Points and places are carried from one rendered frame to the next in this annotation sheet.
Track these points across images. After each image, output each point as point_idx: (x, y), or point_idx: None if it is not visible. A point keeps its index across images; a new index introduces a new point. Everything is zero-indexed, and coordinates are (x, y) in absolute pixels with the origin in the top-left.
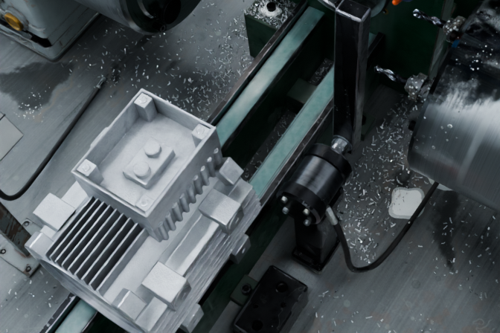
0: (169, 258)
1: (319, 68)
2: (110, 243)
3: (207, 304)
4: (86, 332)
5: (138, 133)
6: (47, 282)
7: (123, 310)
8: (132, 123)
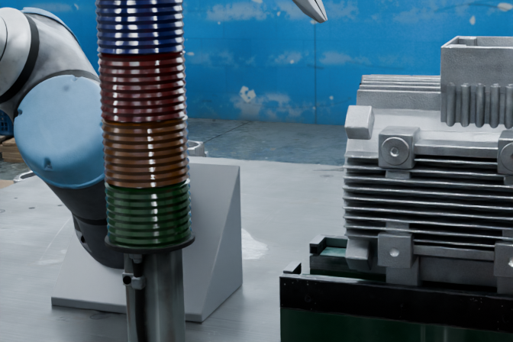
0: (430, 139)
1: None
2: (408, 82)
3: (440, 338)
4: (345, 269)
5: None
6: None
7: (349, 111)
8: None
